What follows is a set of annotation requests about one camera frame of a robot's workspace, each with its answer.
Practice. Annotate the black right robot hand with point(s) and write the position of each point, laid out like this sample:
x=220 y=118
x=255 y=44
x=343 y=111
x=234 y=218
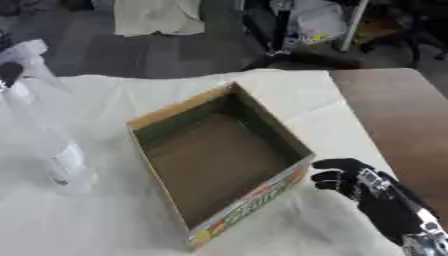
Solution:
x=382 y=206

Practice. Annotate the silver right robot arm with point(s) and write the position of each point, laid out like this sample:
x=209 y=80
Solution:
x=431 y=238

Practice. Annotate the open tan cardboard box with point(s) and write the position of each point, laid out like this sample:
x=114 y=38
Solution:
x=219 y=163

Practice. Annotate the clear plastic spray bottle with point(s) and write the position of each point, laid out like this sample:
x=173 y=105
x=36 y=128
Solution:
x=61 y=156

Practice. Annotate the white pole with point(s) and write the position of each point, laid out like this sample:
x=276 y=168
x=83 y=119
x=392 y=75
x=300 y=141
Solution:
x=354 y=26

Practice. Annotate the black chair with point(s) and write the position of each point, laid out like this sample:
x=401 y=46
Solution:
x=429 y=30

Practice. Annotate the white plastic bag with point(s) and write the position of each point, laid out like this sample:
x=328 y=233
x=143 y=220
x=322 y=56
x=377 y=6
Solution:
x=319 y=20

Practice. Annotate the black tripod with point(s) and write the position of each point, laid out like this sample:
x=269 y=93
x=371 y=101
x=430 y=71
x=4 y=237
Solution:
x=279 y=30

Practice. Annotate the white hanging cloth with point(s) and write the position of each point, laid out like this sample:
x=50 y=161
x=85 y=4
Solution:
x=156 y=16

